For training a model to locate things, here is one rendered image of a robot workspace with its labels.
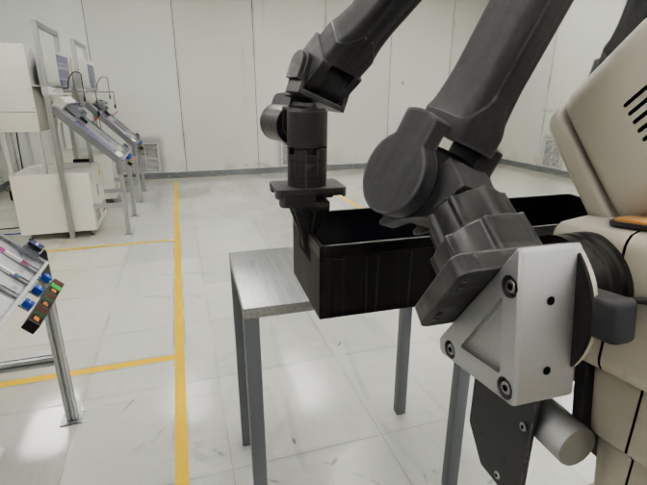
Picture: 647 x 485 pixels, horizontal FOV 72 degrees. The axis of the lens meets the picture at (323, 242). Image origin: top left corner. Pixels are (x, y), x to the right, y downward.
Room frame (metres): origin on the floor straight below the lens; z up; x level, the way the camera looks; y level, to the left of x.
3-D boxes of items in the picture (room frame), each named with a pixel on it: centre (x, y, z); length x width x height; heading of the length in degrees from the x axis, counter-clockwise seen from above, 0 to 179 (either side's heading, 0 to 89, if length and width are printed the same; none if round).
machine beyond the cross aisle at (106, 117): (5.82, 3.03, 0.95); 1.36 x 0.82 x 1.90; 107
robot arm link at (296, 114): (0.65, 0.03, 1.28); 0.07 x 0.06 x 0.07; 32
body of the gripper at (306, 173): (0.65, 0.02, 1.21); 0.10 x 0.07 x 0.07; 106
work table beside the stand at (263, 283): (1.35, -0.07, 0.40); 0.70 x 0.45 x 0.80; 106
